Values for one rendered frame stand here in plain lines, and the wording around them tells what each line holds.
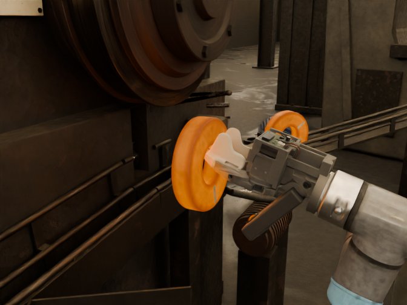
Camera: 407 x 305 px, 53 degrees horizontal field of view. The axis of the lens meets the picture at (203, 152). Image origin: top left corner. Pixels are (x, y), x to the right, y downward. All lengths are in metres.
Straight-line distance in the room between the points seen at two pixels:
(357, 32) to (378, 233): 2.97
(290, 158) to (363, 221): 0.13
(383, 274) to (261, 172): 0.22
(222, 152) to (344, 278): 0.25
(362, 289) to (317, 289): 1.20
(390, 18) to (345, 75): 0.52
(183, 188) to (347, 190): 0.23
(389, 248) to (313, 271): 1.35
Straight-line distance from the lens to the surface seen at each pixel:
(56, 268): 0.70
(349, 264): 0.64
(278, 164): 0.60
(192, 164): 0.62
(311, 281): 1.88
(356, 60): 3.51
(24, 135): 0.74
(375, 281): 0.64
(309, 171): 0.61
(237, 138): 0.67
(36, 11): 0.79
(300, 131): 1.34
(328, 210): 0.60
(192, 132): 0.63
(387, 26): 3.43
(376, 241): 0.61
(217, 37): 0.87
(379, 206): 0.60
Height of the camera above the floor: 1.05
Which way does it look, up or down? 18 degrees down
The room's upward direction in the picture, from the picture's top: straight up
